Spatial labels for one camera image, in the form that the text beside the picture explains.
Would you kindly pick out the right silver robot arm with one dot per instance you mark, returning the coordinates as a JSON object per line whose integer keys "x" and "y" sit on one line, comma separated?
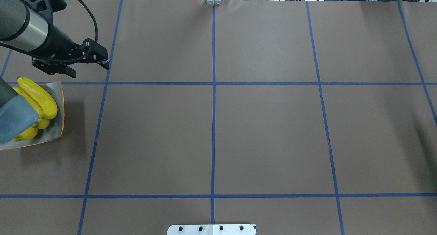
{"x": 16, "y": 114}

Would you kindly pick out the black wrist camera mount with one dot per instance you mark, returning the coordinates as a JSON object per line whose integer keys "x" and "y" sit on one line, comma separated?
{"x": 46, "y": 8}

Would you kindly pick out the blue square ceramic plate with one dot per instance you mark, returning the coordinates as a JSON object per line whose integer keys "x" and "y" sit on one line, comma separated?
{"x": 56, "y": 127}

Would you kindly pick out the yellow banana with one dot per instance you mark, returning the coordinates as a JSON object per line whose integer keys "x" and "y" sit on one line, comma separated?
{"x": 27, "y": 135}
{"x": 42, "y": 122}
{"x": 40, "y": 100}

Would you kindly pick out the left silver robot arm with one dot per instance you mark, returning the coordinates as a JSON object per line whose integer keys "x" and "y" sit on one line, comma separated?
{"x": 27, "y": 27}

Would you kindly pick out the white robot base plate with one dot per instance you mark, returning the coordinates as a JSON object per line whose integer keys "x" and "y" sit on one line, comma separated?
{"x": 212, "y": 229}

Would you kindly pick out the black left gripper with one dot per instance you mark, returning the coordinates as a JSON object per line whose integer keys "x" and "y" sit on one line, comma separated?
{"x": 57, "y": 41}

